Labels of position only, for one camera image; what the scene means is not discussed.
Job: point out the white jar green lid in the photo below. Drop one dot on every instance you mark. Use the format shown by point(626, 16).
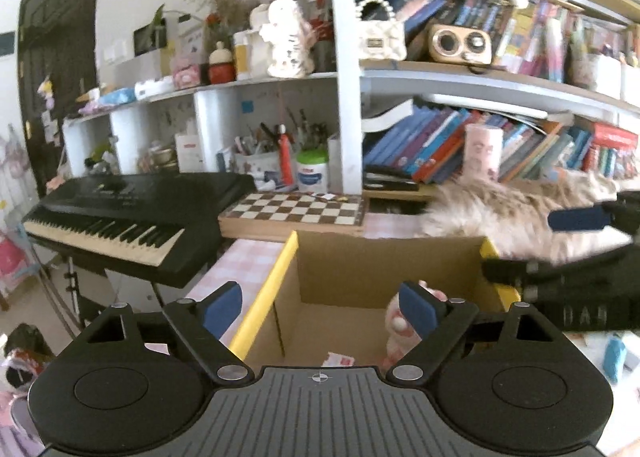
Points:
point(312, 174)

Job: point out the bunch of pens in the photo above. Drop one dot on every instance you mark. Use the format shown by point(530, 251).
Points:
point(305, 132)

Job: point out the red white doll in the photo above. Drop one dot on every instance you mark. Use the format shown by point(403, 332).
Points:
point(221, 67)

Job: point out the white figurine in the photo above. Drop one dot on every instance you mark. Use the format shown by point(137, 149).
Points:
point(287, 42)

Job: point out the red white pen bottle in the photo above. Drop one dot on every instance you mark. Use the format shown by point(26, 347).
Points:
point(286, 162)

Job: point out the wooden chessboard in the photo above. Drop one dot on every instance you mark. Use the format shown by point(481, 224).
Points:
point(295, 212)

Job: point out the black picture frame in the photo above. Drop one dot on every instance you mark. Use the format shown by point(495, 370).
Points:
point(149, 39)

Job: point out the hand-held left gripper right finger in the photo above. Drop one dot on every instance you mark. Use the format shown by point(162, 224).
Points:
point(417, 309)

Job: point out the white bookshelf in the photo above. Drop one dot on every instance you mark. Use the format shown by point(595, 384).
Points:
point(346, 87)

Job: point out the wooden speaker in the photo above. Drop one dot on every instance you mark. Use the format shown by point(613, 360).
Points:
point(460, 44)

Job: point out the black flat case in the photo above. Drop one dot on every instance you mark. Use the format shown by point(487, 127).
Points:
point(390, 177)

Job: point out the white quilted purse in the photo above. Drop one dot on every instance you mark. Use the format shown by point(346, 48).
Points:
point(380, 39)

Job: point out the pink printed tablecloth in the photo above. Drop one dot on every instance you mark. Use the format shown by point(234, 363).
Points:
point(240, 262)

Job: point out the pink printed cup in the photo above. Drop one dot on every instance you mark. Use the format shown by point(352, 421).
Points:
point(482, 152)

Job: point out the white red paper slip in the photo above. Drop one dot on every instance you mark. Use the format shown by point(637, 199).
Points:
point(337, 360)

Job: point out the black electronic piano keyboard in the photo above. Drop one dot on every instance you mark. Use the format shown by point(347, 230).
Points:
point(125, 197)

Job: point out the dark green wall sign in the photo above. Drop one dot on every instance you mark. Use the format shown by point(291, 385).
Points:
point(5, 43)

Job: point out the yellow cardboard box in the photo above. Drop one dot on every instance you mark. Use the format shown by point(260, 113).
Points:
point(350, 277)

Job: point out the pale pink hanging bag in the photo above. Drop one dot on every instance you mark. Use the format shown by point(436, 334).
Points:
point(12, 157)

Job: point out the pink backpack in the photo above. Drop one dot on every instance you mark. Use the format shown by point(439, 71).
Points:
point(10, 259)

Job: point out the black keyboard stand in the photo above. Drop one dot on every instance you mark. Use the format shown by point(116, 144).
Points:
point(75, 287)

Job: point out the pink plush toy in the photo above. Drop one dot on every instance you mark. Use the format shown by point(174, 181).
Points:
point(397, 323)

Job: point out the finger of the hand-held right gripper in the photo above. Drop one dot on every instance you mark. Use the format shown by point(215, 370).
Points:
point(505, 271)
point(580, 219)

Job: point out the white pen holder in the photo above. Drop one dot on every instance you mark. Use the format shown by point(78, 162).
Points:
point(257, 169)

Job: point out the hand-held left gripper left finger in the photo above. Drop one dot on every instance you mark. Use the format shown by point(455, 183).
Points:
point(226, 306)

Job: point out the fluffy beige cat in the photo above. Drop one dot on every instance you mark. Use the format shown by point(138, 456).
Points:
point(480, 212)

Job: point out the row of colourful books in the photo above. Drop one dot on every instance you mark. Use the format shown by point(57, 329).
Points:
point(525, 32)
point(425, 147)

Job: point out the blue tissue pack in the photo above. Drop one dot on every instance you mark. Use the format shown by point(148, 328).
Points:
point(119, 97)

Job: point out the black door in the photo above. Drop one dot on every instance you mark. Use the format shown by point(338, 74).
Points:
point(55, 62)

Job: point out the white box red label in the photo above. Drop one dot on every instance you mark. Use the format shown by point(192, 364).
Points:
point(187, 152)

